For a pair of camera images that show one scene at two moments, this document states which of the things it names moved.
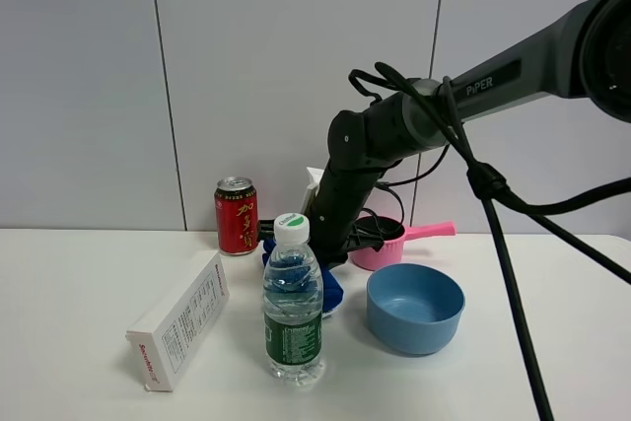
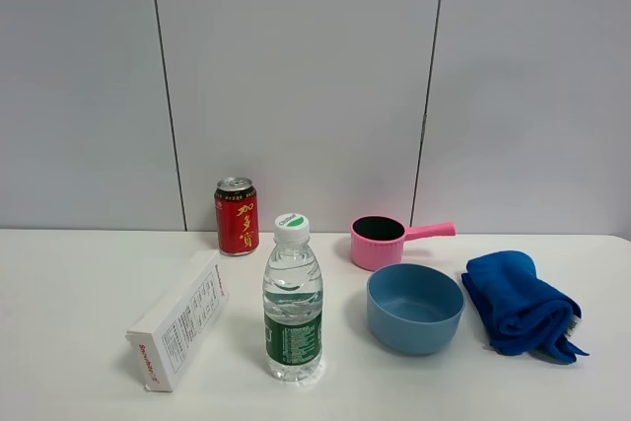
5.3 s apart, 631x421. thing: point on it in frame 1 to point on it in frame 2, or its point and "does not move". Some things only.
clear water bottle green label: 293,304 does not move
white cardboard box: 167,338 does not move
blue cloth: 332,294 to 518,310
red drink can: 238,216 does not move
